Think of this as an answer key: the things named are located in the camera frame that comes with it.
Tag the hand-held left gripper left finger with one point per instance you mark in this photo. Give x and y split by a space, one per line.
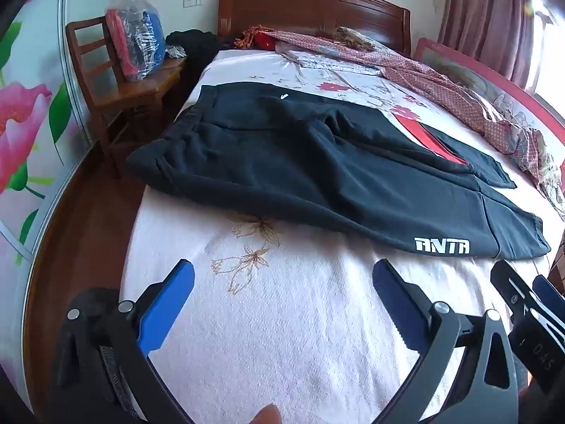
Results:
170 300

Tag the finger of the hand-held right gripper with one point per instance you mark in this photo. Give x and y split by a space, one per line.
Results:
507 282
547 293

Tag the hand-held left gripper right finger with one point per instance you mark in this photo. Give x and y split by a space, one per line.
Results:
397 304

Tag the black pants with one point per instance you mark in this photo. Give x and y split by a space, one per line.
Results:
265 163

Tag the person's left hand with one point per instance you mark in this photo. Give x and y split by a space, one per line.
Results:
265 415

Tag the bed with floral sheet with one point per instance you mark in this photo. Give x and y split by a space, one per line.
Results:
287 340

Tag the pink checked quilt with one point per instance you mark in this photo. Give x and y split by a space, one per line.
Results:
441 84

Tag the wooden chair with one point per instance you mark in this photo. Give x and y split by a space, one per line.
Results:
132 92

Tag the pink padded bed guard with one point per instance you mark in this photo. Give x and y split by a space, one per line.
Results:
463 70

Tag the bright window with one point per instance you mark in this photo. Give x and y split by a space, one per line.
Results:
554 53

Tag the floral wardrobe door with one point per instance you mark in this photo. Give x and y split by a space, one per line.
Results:
31 110

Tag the grey patterned folded cloth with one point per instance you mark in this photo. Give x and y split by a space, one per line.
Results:
326 59

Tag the dark clothes heap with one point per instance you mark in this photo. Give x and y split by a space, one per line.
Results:
198 42

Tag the clear plastic bag of clothes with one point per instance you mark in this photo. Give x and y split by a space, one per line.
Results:
141 39

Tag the pink striped curtain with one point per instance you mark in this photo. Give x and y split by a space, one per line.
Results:
485 9

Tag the red fringed cloth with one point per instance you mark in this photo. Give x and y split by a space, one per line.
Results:
265 39

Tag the white wall socket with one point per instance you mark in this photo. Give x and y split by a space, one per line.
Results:
195 1

